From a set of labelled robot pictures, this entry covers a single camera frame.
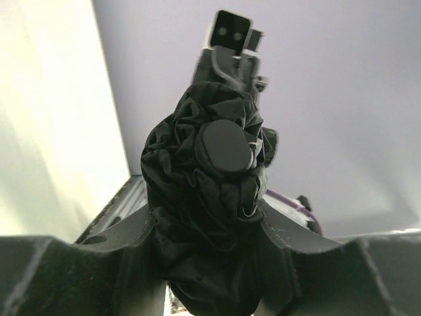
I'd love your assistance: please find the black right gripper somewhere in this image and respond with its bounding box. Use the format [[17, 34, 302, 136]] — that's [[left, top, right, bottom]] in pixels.
[[192, 47, 268, 105]]

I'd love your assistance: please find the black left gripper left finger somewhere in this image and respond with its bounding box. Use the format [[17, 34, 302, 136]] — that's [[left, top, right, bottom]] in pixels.
[[1, 207, 164, 315]]

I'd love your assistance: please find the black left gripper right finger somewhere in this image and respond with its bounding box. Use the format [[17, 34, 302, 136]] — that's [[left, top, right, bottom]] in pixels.
[[256, 201, 420, 315]]

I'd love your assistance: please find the black folding umbrella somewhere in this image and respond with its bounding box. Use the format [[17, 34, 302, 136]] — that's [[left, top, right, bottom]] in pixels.
[[141, 82, 272, 315]]

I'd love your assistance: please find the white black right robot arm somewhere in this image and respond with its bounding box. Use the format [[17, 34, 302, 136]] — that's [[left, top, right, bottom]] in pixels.
[[192, 46, 322, 235]]

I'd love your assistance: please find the aluminium frame side rail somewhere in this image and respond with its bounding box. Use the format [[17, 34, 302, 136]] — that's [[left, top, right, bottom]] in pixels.
[[76, 175, 147, 244]]

